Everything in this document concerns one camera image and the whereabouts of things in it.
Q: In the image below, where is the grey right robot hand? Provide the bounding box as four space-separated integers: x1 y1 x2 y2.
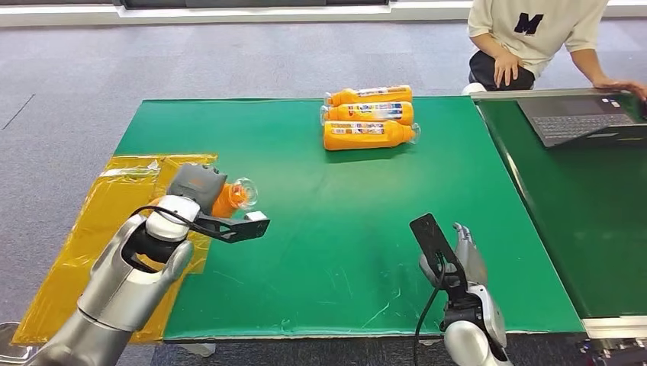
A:
418 222 489 292

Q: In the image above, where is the person's right hand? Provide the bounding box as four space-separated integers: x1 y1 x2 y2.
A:
492 52 522 89

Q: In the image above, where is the person's left hand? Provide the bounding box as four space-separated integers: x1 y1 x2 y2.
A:
592 78 647 102

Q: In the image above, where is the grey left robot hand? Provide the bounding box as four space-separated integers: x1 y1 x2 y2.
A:
166 162 229 217

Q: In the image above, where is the orange bottle with clear cap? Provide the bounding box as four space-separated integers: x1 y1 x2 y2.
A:
323 120 421 152
324 85 414 107
320 101 416 127
149 178 259 220

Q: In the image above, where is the person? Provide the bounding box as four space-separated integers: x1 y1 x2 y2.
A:
461 0 647 102

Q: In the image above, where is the dark grey laptop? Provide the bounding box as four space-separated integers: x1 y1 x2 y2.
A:
516 95 647 149

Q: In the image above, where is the yellow taped cardboard box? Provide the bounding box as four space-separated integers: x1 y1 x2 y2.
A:
11 153 219 345

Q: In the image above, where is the large green table mat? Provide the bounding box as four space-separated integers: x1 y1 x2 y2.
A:
113 97 586 340

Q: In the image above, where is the dark green table mat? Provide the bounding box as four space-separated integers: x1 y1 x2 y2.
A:
477 93 647 319

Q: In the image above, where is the shiny metal chair base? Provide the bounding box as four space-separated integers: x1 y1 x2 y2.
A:
0 321 37 366

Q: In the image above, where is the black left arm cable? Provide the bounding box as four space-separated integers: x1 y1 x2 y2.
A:
130 205 224 239

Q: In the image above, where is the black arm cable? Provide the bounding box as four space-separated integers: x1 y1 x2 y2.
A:
130 205 224 239
413 252 449 366

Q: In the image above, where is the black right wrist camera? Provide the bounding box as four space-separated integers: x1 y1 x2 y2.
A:
409 213 469 300

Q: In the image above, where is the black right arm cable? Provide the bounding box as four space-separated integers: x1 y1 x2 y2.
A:
413 252 449 366

